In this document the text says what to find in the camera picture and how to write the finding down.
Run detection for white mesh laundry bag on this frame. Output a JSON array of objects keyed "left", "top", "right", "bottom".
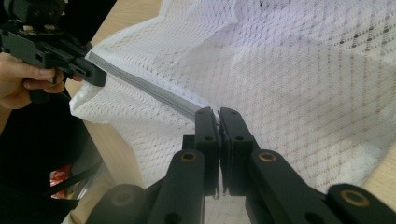
[{"left": 68, "top": 0, "right": 396, "bottom": 224}]

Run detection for red packet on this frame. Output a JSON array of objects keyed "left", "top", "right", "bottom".
[{"left": 49, "top": 164, "right": 75, "bottom": 200}]

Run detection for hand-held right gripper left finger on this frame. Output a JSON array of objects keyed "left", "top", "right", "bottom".
[{"left": 182, "top": 106, "right": 223, "bottom": 198}]

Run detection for white garment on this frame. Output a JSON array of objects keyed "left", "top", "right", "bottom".
[{"left": 233, "top": 0, "right": 396, "bottom": 94}]

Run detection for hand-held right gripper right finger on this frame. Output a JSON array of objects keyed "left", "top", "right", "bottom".
[{"left": 219, "top": 107, "right": 261, "bottom": 197}]

